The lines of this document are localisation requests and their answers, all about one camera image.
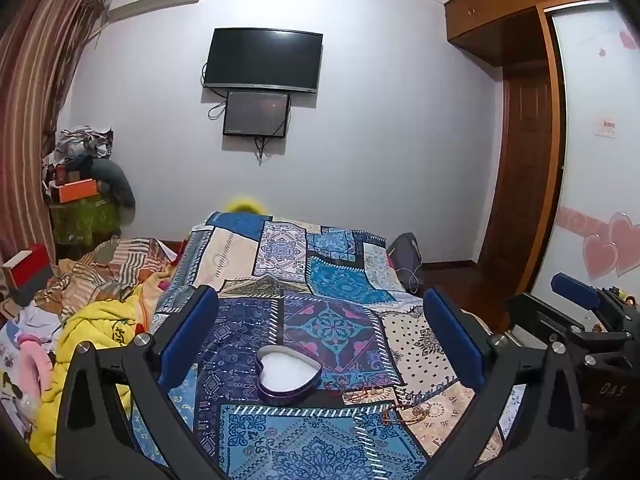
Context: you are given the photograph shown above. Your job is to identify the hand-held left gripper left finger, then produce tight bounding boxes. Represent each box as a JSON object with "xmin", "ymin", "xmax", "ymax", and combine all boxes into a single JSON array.
[{"xmin": 56, "ymin": 285, "xmax": 221, "ymax": 480}]

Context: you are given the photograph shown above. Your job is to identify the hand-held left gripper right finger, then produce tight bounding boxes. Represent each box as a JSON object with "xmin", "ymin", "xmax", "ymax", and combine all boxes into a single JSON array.
[{"xmin": 420, "ymin": 287, "xmax": 588, "ymax": 480}]

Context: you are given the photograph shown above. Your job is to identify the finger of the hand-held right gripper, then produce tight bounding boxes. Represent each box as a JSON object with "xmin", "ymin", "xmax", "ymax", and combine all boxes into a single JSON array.
[
  {"xmin": 505, "ymin": 292, "xmax": 632, "ymax": 361},
  {"xmin": 550, "ymin": 272, "xmax": 633, "ymax": 333}
]

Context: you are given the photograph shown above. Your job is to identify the purple heart-shaped box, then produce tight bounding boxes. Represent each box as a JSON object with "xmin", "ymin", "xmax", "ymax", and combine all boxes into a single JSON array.
[{"xmin": 256, "ymin": 344, "xmax": 321, "ymax": 408}]

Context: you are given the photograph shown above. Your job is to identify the grey bag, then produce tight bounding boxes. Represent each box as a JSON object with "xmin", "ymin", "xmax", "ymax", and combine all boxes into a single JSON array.
[{"xmin": 388, "ymin": 232, "xmax": 424, "ymax": 295}]

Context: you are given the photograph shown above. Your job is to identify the striped beige bedding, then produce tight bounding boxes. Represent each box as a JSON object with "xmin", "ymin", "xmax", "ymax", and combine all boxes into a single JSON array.
[{"xmin": 47, "ymin": 236, "xmax": 190, "ymax": 313}]

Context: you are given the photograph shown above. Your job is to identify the yellow blanket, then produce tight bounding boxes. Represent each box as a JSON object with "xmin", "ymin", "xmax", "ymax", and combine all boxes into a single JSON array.
[{"xmin": 29, "ymin": 289, "xmax": 168, "ymax": 472}]

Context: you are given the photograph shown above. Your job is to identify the white sliding door pink hearts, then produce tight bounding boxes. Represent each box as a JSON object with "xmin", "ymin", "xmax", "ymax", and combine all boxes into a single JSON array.
[{"xmin": 530, "ymin": 0, "xmax": 640, "ymax": 306}]

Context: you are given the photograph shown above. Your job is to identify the brown wooden door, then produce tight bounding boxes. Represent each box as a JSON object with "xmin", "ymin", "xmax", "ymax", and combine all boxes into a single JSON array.
[{"xmin": 477, "ymin": 60, "xmax": 557, "ymax": 281}]

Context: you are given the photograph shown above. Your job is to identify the yellow plush toy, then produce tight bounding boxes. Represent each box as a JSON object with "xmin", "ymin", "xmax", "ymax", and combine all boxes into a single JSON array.
[{"xmin": 222, "ymin": 195, "xmax": 267, "ymax": 216}]

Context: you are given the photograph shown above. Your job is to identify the patchwork blue blanket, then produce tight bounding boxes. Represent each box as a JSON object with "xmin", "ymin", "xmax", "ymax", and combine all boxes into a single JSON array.
[{"xmin": 131, "ymin": 210, "xmax": 532, "ymax": 480}]

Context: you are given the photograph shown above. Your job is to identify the green box with clutter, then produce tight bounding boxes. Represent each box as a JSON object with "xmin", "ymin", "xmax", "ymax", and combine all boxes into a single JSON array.
[{"xmin": 50, "ymin": 195, "xmax": 122, "ymax": 247}]

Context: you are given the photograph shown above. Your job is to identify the red and white box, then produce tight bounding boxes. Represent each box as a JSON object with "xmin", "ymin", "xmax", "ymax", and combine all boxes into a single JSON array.
[{"xmin": 2, "ymin": 243, "xmax": 54, "ymax": 307}]

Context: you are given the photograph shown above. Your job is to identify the orange box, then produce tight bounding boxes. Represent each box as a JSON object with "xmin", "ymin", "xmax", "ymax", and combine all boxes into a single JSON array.
[{"xmin": 55, "ymin": 177, "xmax": 99, "ymax": 204}]

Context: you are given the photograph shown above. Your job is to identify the cartoon print sheet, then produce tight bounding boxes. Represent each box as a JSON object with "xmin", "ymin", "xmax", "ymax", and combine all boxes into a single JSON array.
[{"xmin": 0, "ymin": 304, "xmax": 67, "ymax": 442}]

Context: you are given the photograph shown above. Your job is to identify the pile of clothes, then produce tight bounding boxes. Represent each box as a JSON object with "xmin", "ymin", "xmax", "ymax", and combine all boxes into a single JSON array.
[{"xmin": 42, "ymin": 124, "xmax": 116, "ymax": 172}]

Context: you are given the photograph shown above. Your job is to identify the wooden wardrobe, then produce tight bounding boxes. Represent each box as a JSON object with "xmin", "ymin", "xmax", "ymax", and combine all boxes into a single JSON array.
[{"xmin": 444, "ymin": 0, "xmax": 621, "ymax": 68}]

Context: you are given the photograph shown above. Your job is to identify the striped brown curtain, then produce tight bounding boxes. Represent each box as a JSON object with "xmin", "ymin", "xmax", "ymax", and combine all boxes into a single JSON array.
[{"xmin": 0, "ymin": 0, "xmax": 110, "ymax": 263}]

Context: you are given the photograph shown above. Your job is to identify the pink plush ring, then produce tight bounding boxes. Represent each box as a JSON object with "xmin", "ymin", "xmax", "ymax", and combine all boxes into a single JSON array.
[{"xmin": 16, "ymin": 334, "xmax": 57, "ymax": 397}]

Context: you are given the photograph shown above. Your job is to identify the looped wall cable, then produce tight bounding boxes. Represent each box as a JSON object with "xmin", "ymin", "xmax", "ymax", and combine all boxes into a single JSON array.
[{"xmin": 201, "ymin": 62, "xmax": 228, "ymax": 122}]

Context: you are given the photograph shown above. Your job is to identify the small black wall monitor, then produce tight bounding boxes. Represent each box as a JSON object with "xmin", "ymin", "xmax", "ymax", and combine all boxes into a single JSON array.
[{"xmin": 222, "ymin": 90, "xmax": 291, "ymax": 139}]

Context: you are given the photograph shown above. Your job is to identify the large black wall television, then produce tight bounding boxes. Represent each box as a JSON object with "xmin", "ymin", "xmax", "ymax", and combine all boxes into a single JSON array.
[{"xmin": 202, "ymin": 27, "xmax": 324, "ymax": 95}]

